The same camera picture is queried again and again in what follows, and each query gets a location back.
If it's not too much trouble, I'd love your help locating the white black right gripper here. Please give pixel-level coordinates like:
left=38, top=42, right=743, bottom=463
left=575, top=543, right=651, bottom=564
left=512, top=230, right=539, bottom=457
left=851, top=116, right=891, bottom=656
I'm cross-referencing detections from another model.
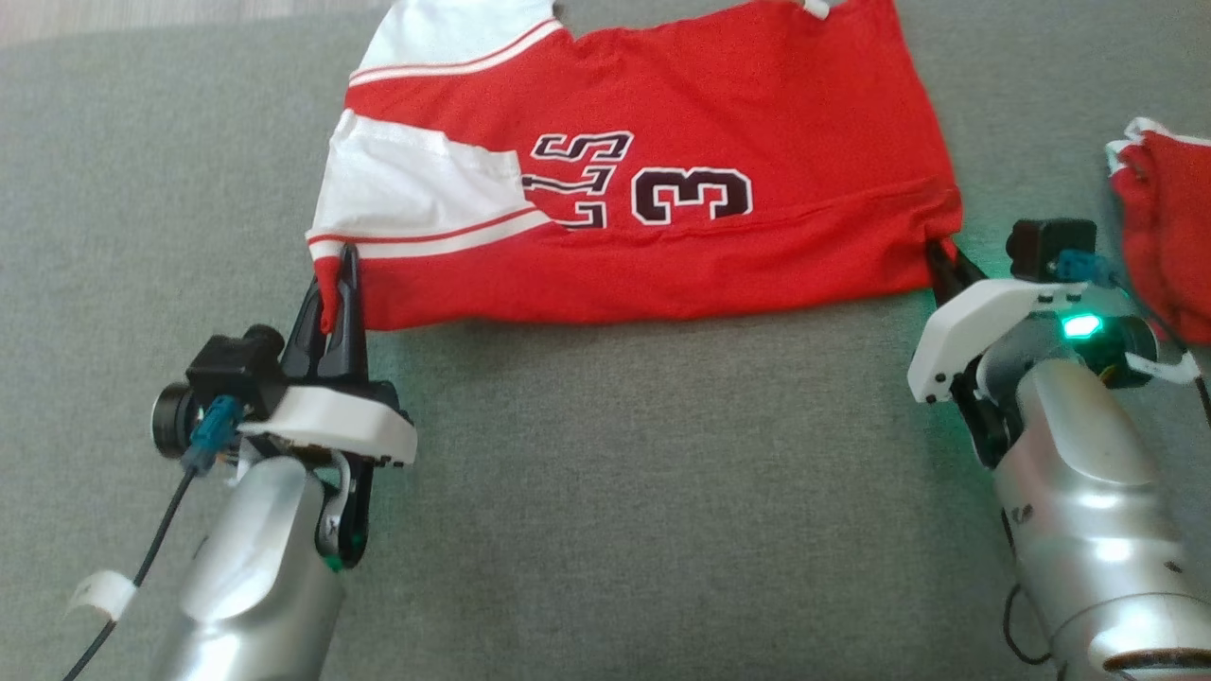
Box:
left=906, top=237, right=1161, bottom=470

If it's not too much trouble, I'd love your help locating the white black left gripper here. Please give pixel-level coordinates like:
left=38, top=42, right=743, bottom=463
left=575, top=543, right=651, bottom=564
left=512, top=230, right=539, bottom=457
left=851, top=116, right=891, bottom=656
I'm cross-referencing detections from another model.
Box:
left=237, top=244, right=418, bottom=572

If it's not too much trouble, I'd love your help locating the red shorts white stripe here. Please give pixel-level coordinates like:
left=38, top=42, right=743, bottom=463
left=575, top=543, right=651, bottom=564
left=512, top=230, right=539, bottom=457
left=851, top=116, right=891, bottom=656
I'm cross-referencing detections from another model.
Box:
left=1105, top=116, right=1211, bottom=346

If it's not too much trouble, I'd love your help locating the red white basketball jersey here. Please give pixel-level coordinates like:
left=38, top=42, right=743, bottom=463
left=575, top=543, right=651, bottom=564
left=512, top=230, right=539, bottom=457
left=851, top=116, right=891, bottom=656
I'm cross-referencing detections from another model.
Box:
left=305, top=0, right=964, bottom=334

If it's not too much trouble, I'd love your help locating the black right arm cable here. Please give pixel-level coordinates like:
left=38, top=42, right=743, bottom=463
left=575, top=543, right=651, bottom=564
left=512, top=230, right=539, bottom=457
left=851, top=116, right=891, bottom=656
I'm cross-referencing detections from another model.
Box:
left=1055, top=251, right=1211, bottom=427

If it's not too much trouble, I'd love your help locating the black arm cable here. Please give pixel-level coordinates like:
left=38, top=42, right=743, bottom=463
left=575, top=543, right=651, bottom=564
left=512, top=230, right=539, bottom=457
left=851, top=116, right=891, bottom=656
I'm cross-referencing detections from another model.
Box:
left=1055, top=251, right=1211, bottom=427
left=61, top=397, right=242, bottom=681

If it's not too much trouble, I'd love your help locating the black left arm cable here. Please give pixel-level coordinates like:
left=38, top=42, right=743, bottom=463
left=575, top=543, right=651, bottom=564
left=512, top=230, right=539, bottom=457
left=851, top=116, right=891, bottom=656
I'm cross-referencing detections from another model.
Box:
left=61, top=397, right=242, bottom=681

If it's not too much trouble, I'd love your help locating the white right cable tag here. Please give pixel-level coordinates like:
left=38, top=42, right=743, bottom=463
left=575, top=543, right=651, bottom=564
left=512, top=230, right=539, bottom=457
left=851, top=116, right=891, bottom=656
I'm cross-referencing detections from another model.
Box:
left=1126, top=350, right=1201, bottom=385

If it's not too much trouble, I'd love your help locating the white cable tag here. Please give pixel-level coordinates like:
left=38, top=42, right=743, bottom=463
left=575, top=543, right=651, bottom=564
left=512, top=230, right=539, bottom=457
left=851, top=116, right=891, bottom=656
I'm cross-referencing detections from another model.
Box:
left=66, top=570, right=138, bottom=621
left=1126, top=350, right=1201, bottom=385

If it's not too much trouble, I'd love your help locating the white left cable tag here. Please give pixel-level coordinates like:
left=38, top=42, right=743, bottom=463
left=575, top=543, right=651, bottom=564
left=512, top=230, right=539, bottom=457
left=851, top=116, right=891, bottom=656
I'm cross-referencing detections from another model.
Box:
left=66, top=570, right=138, bottom=621

